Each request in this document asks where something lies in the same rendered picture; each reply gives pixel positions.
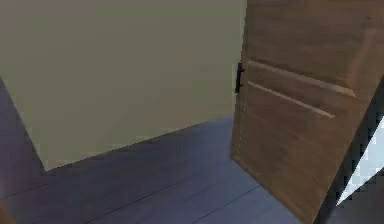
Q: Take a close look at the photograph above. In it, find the brown wooden room door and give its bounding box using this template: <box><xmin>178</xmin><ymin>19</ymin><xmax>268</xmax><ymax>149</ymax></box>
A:
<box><xmin>230</xmin><ymin>0</ymin><xmax>384</xmax><ymax>224</ymax></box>

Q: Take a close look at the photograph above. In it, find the black door handle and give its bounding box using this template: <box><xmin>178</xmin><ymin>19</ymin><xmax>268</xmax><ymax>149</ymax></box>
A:
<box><xmin>234</xmin><ymin>62</ymin><xmax>246</xmax><ymax>94</ymax></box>

